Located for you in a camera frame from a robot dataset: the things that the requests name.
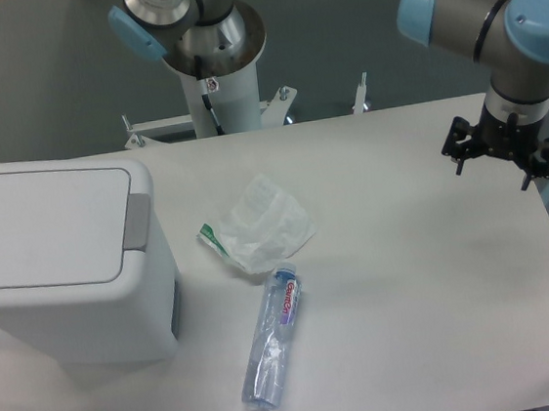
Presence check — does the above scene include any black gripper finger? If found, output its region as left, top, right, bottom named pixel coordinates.
left=442, top=116, right=487, bottom=176
left=519, top=138, right=549, bottom=190

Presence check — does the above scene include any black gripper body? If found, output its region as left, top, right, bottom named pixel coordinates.
left=473, top=104, right=544, bottom=161

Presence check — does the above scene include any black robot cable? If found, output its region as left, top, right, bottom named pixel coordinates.
left=192, top=52, right=227, bottom=139

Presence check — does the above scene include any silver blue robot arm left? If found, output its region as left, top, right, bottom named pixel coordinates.
left=108, top=0, right=549, bottom=181

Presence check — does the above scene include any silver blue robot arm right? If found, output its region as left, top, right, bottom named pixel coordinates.
left=397, top=0, right=549, bottom=179

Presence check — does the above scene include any clear plastic water bottle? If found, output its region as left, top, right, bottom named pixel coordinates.
left=241, top=262, right=302, bottom=411

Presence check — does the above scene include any crumpled white plastic wrapper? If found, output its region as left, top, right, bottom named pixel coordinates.
left=197, top=175, right=317, bottom=274

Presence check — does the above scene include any white metal base frame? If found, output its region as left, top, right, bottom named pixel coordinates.
left=122, top=71, right=372, bottom=150

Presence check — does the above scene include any white trash can lid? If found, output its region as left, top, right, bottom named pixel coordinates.
left=0, top=168, right=131, bottom=289

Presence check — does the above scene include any white plastic trash can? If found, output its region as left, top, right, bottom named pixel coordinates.
left=0, top=158, right=179, bottom=364

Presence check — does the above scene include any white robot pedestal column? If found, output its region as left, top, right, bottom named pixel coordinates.
left=179, top=63, right=262, bottom=139

